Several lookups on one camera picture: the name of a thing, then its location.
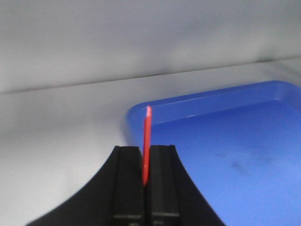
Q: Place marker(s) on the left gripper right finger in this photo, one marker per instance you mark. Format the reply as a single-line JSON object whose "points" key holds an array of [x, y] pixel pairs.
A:
{"points": [[171, 197]]}

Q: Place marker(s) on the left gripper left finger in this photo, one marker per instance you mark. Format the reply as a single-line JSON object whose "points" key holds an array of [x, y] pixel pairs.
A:
{"points": [[113, 196]]}

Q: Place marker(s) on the red plastic spoon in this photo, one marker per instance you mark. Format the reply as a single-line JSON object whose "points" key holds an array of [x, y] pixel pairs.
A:
{"points": [[146, 144]]}

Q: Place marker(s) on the blue plastic tray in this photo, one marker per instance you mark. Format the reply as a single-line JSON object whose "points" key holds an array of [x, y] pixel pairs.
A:
{"points": [[239, 153]]}

